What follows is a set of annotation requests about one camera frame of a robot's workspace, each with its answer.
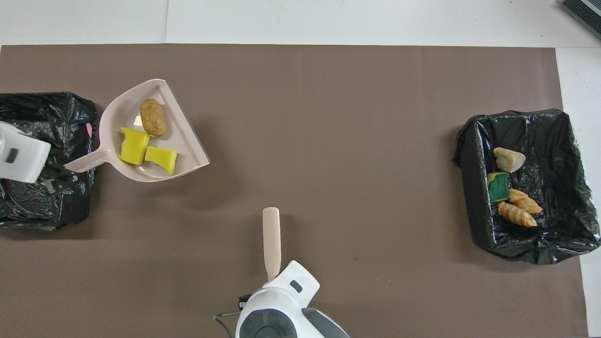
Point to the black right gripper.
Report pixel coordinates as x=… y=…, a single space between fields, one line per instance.
x=244 y=301

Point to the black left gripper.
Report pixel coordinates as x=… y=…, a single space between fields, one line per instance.
x=58 y=177

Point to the beige hand brush black bristles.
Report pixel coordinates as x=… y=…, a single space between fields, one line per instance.
x=271 y=239

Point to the notched yellow sponge piece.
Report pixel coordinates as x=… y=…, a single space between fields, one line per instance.
x=134 y=148

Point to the beige plastic dustpan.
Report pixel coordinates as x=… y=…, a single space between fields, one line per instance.
x=117 y=108

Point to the wedge yellow sponge piece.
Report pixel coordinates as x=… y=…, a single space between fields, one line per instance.
x=162 y=159

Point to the brown bread roll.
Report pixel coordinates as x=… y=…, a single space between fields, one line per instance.
x=153 y=117

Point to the green yellow sponge piece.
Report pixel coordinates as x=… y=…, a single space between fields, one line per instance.
x=498 y=188

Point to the orange striped croissant piece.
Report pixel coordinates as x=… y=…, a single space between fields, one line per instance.
x=516 y=215
x=525 y=201

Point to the pale flaky bread piece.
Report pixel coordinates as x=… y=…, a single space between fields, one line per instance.
x=509 y=159

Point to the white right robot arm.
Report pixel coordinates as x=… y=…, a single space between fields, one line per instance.
x=291 y=286

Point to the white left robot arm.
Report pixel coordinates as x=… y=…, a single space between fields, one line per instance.
x=23 y=155

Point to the black bagged bin pink spot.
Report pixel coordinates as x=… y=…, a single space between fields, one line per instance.
x=28 y=206

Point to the brown table mat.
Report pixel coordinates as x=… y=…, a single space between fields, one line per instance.
x=328 y=141

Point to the grey ribbed object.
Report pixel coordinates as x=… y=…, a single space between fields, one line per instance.
x=587 y=11

